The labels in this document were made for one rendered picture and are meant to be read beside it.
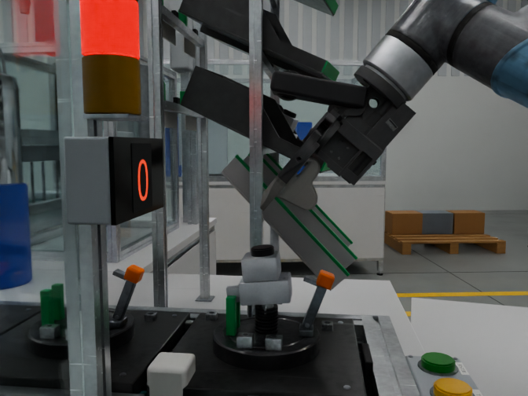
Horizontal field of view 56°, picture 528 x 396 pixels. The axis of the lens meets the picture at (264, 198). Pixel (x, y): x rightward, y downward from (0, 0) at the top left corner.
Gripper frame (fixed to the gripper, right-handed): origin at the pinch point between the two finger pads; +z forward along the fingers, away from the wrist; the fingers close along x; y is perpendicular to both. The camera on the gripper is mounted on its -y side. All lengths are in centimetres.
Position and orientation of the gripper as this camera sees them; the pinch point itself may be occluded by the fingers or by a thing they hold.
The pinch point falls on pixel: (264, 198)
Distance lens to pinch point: 62.9
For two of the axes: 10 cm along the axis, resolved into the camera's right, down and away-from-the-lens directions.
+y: 7.6, 6.5, -0.2
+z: -6.4, 7.5, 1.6
